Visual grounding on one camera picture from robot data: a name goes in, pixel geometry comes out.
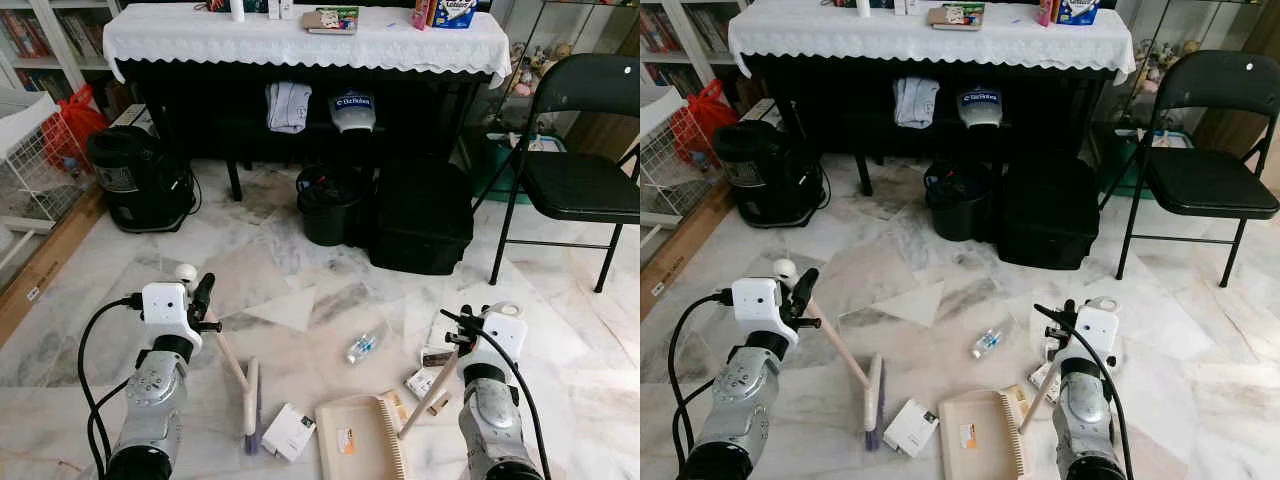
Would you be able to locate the display shelf with figurines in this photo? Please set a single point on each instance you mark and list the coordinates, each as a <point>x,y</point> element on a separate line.
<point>535,62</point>
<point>1160,55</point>

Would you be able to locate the black bucket with bag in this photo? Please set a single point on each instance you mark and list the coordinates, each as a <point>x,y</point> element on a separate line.
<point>960,210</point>
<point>333,215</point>

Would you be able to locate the clear plastic water bottle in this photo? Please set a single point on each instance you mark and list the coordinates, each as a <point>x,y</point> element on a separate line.
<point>986,343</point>
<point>361,348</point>

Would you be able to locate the white bookshelf with books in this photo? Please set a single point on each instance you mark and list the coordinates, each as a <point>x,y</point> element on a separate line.
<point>665,35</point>
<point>40,40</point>

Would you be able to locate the pink slim box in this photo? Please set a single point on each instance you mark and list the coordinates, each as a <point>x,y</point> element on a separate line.
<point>421,14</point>
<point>1046,12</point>

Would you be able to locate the white bag with blue print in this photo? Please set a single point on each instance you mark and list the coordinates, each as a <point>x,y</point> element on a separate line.
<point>352,115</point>
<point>980,110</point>

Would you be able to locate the blue printed box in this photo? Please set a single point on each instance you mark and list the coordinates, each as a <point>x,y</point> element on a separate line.
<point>455,14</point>
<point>1078,11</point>

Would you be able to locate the brown carton piece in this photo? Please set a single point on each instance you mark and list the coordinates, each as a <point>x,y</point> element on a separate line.
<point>1040,380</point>
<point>421,383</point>

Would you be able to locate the black round floor appliance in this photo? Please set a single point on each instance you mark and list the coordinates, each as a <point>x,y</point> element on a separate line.
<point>765,175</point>
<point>140,180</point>

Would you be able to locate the small printed carton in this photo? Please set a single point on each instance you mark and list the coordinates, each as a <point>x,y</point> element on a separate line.
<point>436,356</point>

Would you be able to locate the white hanging cloth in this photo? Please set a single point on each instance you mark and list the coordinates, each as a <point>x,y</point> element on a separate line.
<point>916,103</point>
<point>289,108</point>

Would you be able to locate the red plastic bag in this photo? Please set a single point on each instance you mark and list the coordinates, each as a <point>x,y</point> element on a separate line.
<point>708,115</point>
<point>80,120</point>

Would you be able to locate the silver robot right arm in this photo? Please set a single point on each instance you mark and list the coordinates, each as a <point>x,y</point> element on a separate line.
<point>495,420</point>
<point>1085,415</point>

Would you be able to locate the long wooden plank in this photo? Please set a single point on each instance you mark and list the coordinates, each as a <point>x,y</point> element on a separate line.
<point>50,265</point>
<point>690,250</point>

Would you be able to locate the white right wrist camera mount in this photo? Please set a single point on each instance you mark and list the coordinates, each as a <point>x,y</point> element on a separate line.
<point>505,330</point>
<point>1098,325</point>

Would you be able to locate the white lace tablecloth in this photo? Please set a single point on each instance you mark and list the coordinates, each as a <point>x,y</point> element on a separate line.
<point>250,45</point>
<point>880,42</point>

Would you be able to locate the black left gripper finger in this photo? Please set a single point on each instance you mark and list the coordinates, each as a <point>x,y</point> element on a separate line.
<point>206,286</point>
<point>807,283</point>

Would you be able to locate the white cardboard box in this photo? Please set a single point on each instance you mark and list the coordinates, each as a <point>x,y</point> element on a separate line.
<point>910,428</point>
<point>288,432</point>

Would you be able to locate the teal storage bin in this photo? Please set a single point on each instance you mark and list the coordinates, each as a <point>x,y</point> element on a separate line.
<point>478,160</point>
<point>1105,160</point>

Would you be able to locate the flat printed book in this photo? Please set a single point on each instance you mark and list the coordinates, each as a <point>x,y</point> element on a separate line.
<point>330,20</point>
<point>955,17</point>

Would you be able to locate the beige hand broom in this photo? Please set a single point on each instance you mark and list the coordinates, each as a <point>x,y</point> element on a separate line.
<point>874,400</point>
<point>253,400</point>

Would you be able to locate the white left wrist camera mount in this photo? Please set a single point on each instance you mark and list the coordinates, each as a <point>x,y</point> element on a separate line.
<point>165,310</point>
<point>757,303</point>

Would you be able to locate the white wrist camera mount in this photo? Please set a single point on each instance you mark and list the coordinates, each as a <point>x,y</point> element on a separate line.
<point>505,330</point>
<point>1098,325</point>
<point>757,303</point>
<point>165,310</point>

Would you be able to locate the beige plastic dustpan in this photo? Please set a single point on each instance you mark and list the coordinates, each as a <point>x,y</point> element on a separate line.
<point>975,435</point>
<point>355,440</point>

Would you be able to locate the black folding chair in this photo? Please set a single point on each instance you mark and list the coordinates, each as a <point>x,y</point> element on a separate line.
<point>580,185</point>
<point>1205,180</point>

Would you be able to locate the black fabric case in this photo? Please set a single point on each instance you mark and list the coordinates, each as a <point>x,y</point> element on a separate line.
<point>420,220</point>
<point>1047,215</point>

